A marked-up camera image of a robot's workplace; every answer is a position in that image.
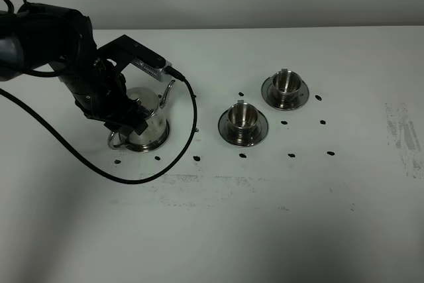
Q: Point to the stainless steel teapot saucer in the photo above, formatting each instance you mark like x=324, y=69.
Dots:
x=144, y=142

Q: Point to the near stainless steel saucer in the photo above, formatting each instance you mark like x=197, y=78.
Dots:
x=243, y=136

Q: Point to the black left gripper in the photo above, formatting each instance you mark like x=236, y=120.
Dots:
x=101, y=94

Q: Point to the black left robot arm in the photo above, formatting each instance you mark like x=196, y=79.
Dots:
x=62, y=38

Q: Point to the stainless steel teacup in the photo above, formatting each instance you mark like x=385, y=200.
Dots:
x=242, y=117
x=286, y=82

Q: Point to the far stainless steel teacup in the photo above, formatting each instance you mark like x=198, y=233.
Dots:
x=286, y=82

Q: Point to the near stainless steel teacup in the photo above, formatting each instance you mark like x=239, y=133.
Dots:
x=242, y=117

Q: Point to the far stainless steel saucer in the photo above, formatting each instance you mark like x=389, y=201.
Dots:
x=284, y=102

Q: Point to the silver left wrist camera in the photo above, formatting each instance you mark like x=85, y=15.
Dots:
x=125, y=50

